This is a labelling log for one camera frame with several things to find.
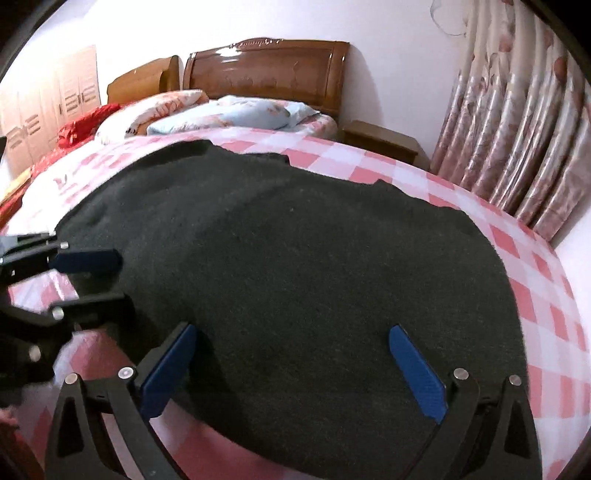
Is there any dark striped knit sweater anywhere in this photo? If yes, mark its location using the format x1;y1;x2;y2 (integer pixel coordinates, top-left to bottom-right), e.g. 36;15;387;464
57;141;527;479

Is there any red floral far bedsheet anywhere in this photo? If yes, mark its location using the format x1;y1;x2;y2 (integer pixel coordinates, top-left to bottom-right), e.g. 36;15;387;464
0;135;94;228

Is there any pink checked bed sheet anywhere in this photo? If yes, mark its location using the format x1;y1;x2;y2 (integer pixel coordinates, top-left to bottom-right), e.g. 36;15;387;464
3;127;590;479

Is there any red folded blanket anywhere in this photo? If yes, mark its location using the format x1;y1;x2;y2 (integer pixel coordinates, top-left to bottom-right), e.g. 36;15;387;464
57;103;121;149

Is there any beige wardrobe with louvres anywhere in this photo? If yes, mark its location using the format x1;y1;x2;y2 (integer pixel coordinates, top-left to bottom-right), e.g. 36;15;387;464
1;47;100;177

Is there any orange floral pillow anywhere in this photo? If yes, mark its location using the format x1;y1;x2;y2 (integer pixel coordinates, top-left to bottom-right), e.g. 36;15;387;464
94;89;209;145

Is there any far wooden headboard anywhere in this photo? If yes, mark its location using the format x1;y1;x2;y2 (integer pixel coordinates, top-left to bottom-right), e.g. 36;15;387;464
107;55;180;105

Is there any wooden headboard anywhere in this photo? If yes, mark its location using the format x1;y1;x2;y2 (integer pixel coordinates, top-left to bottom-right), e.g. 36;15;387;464
182;38;349;119
107;55;180;105

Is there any light blue floral pillow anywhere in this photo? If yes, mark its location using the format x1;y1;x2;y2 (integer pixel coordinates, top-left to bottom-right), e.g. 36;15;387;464
146;95;320;135

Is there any wooden nightstand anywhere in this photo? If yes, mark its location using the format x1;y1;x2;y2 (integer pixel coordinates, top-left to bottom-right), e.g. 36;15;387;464
339;120;430;170

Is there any pink floral curtain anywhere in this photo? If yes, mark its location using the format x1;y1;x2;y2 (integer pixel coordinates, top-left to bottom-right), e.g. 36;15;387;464
430;1;590;241

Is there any near wooden headboard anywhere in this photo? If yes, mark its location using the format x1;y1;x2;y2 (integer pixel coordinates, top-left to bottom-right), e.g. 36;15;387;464
182;38;349;119

